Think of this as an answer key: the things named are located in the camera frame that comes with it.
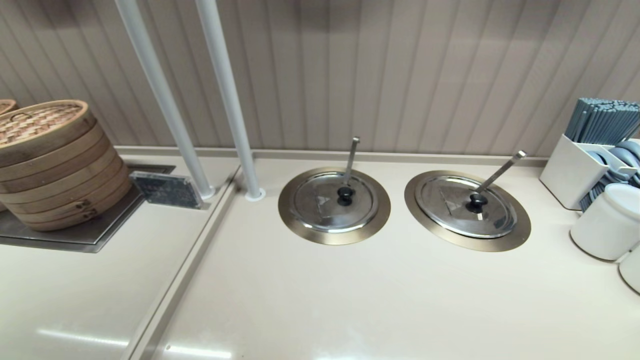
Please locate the white metal pole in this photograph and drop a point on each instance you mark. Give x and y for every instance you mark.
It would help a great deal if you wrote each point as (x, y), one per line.
(227, 90)
(160, 90)

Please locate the steel steamer tray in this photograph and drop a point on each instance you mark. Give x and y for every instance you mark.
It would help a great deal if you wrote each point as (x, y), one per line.
(75, 241)

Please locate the grey plastic spoons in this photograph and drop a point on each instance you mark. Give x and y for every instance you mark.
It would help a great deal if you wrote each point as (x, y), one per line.
(622, 155)

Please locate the steel ladle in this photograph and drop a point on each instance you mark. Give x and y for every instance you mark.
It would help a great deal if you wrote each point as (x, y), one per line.
(500, 172)

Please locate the white ceramic jar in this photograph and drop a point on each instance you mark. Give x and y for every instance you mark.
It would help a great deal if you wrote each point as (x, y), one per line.
(605, 225)
(632, 270)

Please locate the grey chopsticks bundle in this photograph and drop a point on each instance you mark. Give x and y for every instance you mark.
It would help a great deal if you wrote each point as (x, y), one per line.
(605, 122)

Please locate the stacked bamboo steamer baskets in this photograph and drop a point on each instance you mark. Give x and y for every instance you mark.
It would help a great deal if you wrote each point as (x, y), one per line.
(60, 165)

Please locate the bamboo steamer basket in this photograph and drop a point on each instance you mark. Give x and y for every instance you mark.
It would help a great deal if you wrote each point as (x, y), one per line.
(6, 106)

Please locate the steel hinged lid black knob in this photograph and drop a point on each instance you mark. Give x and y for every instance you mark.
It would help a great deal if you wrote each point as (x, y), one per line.
(450, 220)
(320, 215)

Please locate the white utensil caddy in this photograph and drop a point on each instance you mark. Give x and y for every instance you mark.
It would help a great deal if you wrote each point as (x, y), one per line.
(565, 170)

